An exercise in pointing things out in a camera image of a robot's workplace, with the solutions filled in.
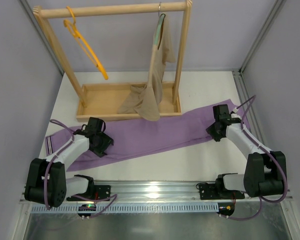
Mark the right aluminium frame post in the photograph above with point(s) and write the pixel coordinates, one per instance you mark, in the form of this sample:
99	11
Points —
270	19

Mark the green hanger with metal hook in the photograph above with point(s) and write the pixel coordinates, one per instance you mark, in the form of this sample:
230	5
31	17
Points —
157	33

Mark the slotted grey cable duct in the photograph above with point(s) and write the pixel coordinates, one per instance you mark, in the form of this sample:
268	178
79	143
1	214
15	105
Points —
129	208

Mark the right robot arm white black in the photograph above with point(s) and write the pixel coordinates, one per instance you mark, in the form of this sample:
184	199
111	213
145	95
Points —
265	174

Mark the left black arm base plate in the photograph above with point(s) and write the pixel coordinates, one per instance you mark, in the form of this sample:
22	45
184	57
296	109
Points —
101	192

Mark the aluminium frame post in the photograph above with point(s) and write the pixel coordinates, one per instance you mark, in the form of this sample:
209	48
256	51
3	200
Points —
29	13
270	19

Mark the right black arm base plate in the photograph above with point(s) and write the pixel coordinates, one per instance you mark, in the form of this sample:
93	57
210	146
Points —
214	191

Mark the purple trousers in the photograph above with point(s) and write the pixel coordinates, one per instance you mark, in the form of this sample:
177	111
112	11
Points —
135	138

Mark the beige trousers on hanger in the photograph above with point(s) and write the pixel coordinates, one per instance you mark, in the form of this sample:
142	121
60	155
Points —
145	100

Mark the orange plastic hanger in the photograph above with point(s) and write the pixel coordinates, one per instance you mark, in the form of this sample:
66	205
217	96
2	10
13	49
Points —
72	28

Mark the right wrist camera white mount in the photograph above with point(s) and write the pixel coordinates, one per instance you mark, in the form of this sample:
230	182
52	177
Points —
234	114

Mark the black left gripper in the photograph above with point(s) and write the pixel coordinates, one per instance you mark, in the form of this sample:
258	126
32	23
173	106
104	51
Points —
104	145

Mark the wooden clothes rack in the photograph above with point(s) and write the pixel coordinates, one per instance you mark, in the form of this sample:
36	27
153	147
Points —
102	100

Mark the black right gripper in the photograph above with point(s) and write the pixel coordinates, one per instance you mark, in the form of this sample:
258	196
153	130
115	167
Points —
213	130

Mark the left aluminium frame post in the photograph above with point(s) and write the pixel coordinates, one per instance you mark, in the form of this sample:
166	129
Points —
29	13

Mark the aluminium mounting rail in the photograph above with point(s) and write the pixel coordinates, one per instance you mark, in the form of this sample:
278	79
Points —
152	188

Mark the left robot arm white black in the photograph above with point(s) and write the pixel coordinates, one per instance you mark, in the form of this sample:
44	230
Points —
54	166

